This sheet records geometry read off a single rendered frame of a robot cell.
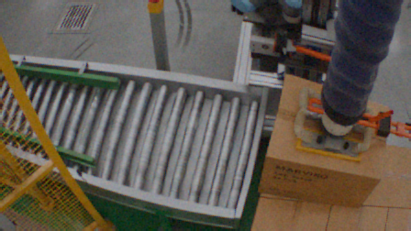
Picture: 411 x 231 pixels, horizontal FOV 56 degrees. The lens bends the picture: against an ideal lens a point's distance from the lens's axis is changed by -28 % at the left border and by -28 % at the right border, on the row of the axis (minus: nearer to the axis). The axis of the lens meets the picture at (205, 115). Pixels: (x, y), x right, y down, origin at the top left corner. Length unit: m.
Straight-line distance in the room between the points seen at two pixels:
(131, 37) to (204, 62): 0.58
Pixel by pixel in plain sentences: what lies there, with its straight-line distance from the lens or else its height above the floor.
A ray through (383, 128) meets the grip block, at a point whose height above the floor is 1.09.
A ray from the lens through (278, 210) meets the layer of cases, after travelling 2.32.
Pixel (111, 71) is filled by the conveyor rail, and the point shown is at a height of 0.59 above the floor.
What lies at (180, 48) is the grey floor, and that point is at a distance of 3.44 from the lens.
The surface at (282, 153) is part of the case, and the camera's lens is 1.99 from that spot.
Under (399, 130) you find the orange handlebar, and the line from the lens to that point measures 2.03.
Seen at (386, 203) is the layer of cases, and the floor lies 0.54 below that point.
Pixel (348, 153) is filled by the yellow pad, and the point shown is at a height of 0.97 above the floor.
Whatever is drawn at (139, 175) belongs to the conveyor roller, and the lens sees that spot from 2.40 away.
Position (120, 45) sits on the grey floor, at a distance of 3.54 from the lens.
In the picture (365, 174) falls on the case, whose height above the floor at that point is 0.94.
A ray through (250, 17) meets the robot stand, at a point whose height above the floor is 1.04.
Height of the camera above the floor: 2.72
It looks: 60 degrees down
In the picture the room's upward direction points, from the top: 3 degrees counter-clockwise
